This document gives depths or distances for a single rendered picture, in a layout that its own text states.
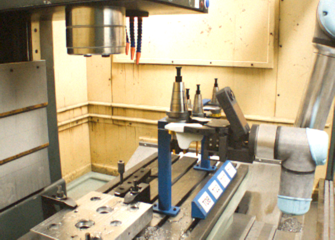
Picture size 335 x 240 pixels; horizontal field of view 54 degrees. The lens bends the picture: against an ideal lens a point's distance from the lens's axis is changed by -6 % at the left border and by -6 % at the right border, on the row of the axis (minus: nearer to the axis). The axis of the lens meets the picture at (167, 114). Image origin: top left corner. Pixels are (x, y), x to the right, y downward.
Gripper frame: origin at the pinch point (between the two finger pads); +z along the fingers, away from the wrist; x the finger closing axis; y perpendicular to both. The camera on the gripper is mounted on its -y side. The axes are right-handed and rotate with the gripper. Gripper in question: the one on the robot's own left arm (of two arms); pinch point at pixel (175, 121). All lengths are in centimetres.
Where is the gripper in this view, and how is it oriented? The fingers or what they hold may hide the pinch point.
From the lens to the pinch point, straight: 83.3
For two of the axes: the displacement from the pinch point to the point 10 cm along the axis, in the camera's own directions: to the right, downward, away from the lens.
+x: 4.1, -2.0, 8.9
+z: -9.1, -1.0, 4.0
